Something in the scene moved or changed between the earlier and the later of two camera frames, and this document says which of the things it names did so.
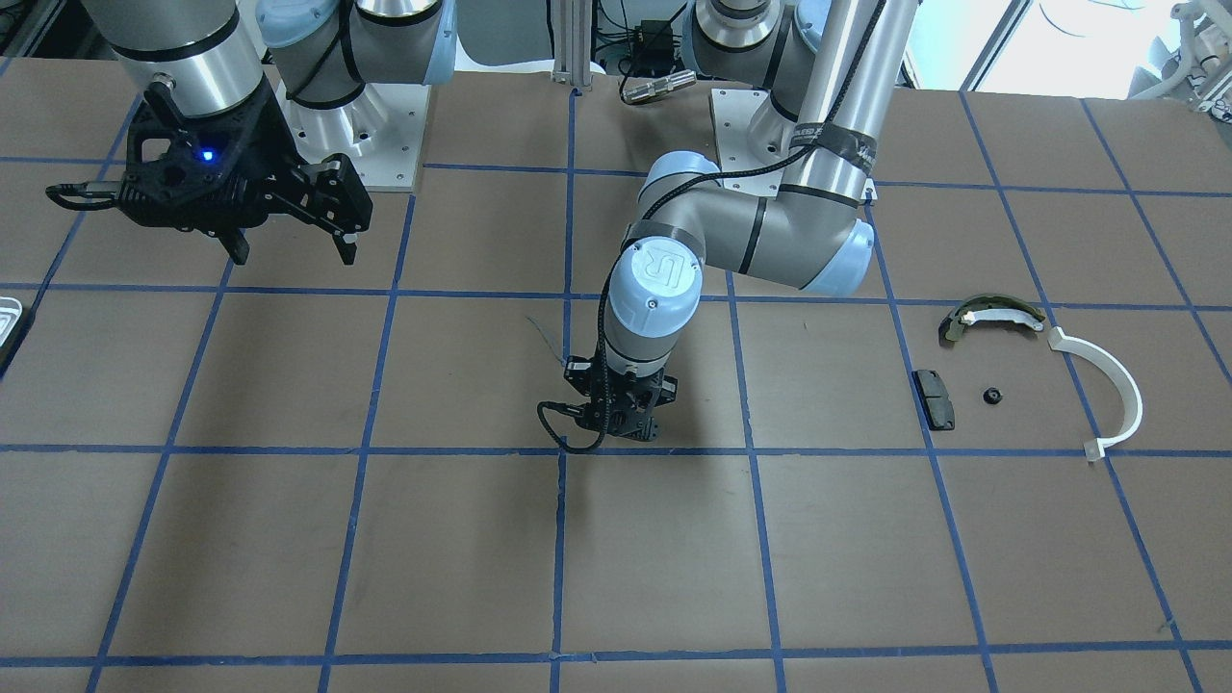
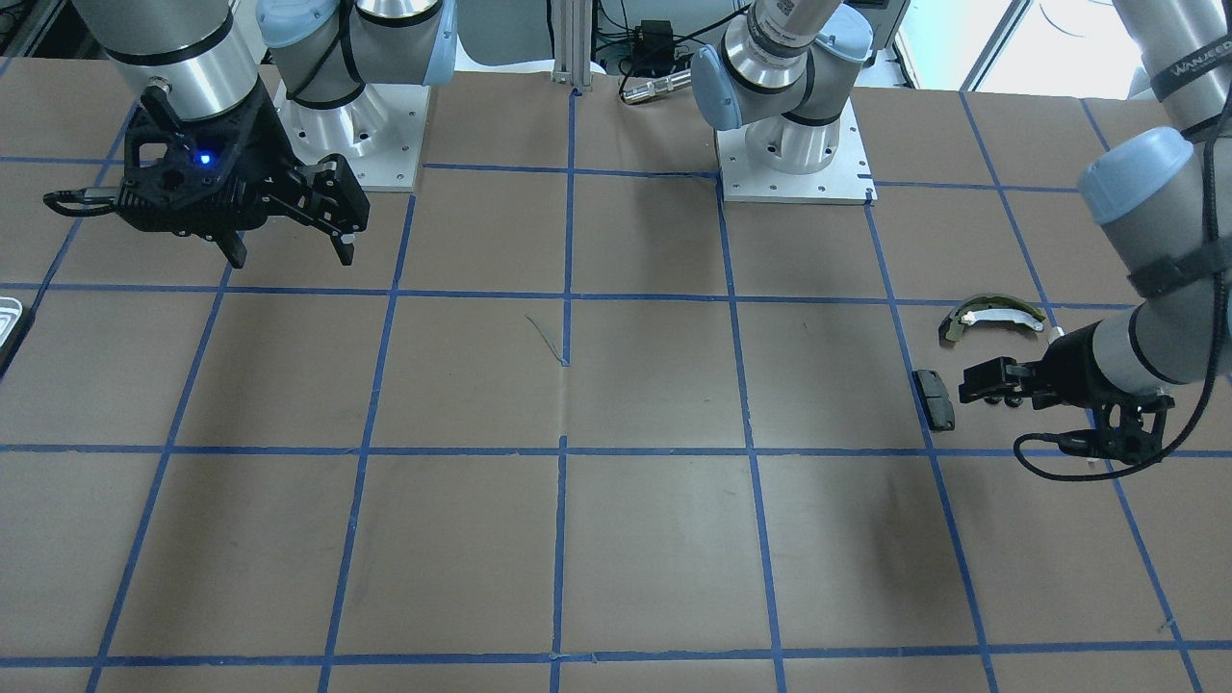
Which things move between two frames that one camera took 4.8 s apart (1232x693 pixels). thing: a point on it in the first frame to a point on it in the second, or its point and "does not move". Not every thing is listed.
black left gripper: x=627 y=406 to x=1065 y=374
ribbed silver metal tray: x=11 y=309 does not move
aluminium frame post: x=572 y=36 does not move
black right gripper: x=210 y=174 does not move
